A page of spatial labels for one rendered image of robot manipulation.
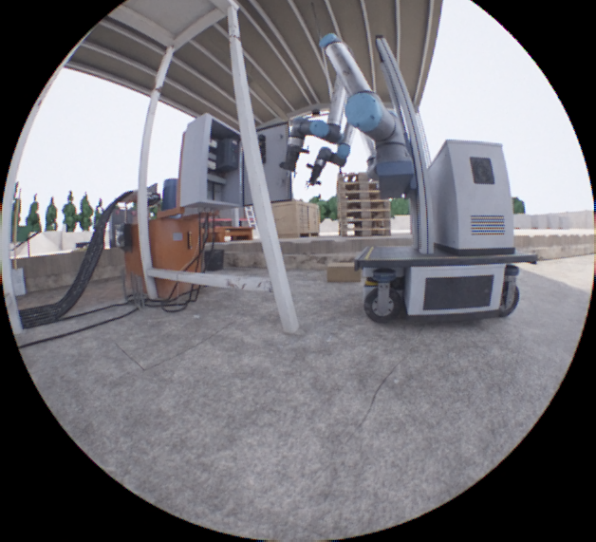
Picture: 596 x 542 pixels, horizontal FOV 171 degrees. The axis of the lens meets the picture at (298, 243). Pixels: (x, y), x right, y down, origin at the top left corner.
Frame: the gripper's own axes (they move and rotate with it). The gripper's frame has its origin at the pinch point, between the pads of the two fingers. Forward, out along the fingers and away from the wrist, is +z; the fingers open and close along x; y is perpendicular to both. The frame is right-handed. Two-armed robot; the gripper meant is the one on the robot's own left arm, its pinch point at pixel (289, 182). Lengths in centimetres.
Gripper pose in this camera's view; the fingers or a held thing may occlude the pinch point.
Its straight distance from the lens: 112.8
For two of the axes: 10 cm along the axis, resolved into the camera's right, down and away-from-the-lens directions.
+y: -8.1, -3.9, 4.5
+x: -5.4, 1.8, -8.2
